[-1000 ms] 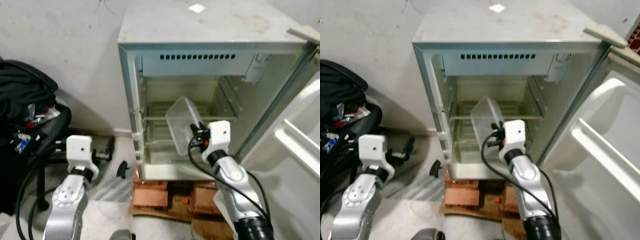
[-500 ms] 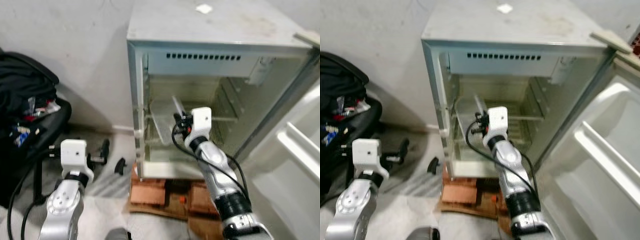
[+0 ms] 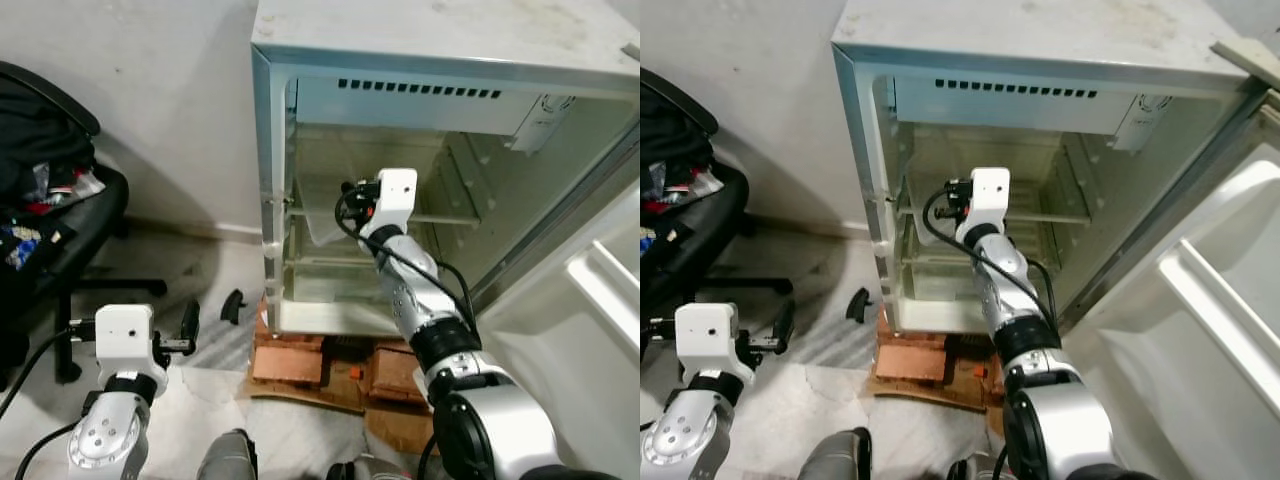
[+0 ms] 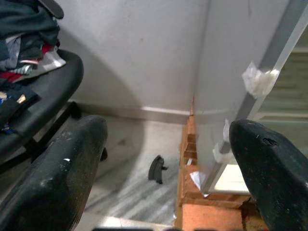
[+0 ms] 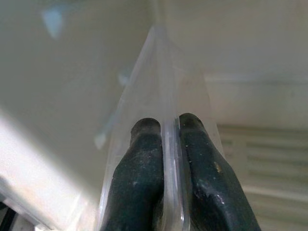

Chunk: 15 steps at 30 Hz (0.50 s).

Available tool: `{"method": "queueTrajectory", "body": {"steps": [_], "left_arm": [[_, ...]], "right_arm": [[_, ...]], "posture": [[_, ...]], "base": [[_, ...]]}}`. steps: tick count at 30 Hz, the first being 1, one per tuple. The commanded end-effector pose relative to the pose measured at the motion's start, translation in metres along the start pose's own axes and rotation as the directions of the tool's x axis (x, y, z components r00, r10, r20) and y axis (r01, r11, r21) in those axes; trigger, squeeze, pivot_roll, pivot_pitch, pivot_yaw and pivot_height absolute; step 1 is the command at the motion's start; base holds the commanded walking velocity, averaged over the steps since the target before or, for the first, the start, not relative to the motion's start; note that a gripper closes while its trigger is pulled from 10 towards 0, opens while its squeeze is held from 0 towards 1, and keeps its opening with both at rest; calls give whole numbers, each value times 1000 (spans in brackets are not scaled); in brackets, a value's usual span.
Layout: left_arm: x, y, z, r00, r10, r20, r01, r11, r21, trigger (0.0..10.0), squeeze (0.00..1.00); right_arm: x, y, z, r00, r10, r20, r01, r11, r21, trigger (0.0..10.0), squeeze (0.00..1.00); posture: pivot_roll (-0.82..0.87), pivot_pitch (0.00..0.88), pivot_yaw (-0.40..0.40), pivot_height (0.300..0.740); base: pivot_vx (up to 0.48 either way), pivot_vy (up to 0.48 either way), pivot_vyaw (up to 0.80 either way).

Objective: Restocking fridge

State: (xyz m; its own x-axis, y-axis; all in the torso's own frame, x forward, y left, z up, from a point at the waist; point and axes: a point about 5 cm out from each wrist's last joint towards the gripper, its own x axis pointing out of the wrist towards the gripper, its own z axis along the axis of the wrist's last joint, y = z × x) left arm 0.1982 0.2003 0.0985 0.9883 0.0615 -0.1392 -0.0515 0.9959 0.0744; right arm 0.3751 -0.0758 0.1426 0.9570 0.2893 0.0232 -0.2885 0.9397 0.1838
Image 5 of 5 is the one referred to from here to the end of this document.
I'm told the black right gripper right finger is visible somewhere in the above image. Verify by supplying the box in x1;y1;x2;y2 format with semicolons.
179;112;262;231

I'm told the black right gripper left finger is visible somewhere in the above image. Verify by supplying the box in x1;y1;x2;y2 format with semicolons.
101;117;167;231

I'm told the clear plastic fridge drawer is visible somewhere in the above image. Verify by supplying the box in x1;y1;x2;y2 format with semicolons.
96;26;227;231

